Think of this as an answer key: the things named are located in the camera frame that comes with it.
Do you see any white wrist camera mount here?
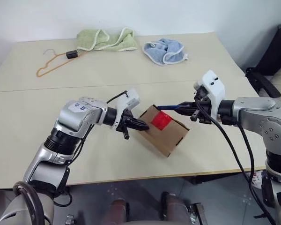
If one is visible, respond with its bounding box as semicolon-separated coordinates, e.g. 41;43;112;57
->
112;88;141;129
193;69;226;118

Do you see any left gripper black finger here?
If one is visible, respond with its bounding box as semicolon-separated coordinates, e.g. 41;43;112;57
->
130;118;151;129
130;123;151;131

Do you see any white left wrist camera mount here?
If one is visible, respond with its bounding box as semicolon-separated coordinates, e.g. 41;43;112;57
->
112;88;141;129

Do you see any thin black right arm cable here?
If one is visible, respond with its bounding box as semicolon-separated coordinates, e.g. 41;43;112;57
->
236;124;257;188

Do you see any orange wire clothes hanger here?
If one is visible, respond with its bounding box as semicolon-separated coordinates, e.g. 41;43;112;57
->
36;48;89;78

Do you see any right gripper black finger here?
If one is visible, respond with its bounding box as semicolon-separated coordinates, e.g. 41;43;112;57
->
175;108;197;116
177;101;198;109

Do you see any green towel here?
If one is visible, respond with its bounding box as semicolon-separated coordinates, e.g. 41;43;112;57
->
75;27;138;52

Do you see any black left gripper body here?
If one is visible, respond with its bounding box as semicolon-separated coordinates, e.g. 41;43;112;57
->
116;109;134;141

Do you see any light blue towel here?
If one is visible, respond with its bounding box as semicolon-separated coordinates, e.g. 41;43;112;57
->
143;38;190;66

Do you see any white red spotted cloth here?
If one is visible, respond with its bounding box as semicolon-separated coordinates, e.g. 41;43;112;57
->
250;170;263;188

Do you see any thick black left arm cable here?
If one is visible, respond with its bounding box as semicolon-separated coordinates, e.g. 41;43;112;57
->
13;181;47;225

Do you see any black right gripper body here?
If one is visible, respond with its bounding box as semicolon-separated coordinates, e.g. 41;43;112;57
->
190;85;220;125

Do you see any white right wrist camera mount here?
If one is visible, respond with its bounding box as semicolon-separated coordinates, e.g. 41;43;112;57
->
193;69;226;118

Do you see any thin black left wrist cable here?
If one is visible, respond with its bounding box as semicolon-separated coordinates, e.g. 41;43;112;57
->
106;90;129;104

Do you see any brown cardboard box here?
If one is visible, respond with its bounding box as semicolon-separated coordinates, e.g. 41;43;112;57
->
131;105;191;158

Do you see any black office chair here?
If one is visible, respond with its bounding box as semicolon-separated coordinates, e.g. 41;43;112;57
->
245;22;281;98

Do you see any dark brown rounded shape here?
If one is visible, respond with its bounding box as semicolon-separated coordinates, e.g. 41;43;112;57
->
107;198;130;225
161;191;192;225

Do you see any red cube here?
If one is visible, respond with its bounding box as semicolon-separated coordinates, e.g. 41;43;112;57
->
151;112;172;131

